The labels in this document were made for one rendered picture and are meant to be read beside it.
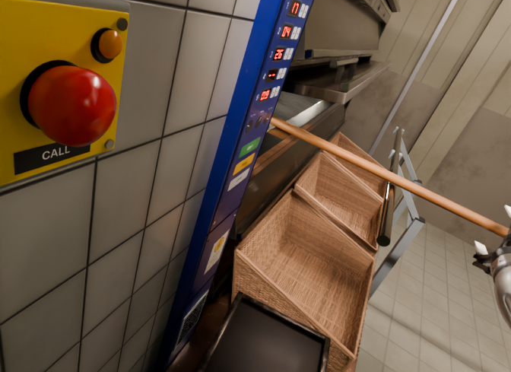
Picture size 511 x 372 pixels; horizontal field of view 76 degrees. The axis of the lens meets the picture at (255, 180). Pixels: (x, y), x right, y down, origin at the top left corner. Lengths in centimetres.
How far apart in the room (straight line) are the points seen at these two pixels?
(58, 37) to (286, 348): 87
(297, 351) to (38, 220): 75
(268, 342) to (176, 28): 77
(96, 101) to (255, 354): 80
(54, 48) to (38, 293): 29
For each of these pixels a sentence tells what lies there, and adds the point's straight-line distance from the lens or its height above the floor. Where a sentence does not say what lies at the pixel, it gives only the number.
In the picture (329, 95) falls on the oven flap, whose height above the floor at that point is 140.
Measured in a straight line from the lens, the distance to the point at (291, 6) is 57.
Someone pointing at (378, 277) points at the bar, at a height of 60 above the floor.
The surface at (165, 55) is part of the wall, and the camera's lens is 38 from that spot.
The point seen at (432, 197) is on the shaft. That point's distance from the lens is 110.
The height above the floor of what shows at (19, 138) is 144.
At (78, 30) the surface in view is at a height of 149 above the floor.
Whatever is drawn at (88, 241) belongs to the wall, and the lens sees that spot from 42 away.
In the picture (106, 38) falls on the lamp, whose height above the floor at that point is 149.
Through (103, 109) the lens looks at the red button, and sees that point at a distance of 18.
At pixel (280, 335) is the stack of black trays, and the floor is 80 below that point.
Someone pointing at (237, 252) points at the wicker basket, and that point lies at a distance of 105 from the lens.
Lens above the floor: 154
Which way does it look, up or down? 28 degrees down
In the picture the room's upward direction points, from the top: 20 degrees clockwise
